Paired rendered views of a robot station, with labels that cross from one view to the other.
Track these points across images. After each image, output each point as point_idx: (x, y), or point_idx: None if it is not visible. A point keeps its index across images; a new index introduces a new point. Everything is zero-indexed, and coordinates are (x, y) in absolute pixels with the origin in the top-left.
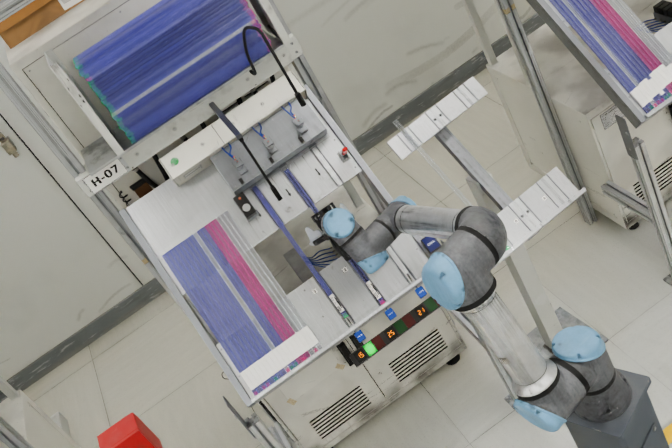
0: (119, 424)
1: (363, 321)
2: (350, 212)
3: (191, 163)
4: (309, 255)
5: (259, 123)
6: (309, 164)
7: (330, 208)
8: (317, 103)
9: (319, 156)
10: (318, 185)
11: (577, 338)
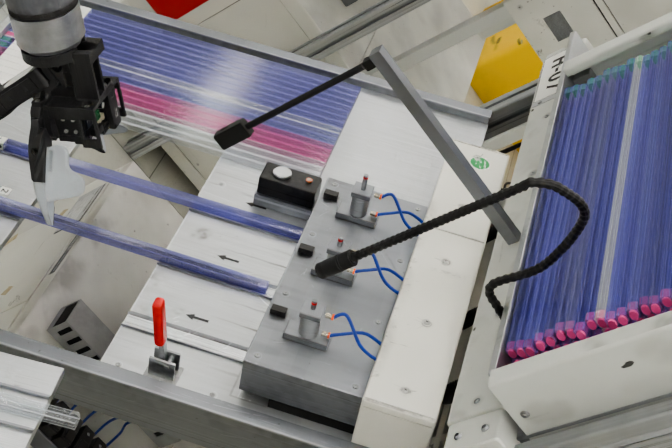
0: None
1: None
2: (51, 197)
3: (448, 172)
4: (139, 447)
5: (394, 290)
6: (228, 323)
7: (80, 52)
8: (316, 439)
9: (218, 347)
10: (175, 296)
11: None
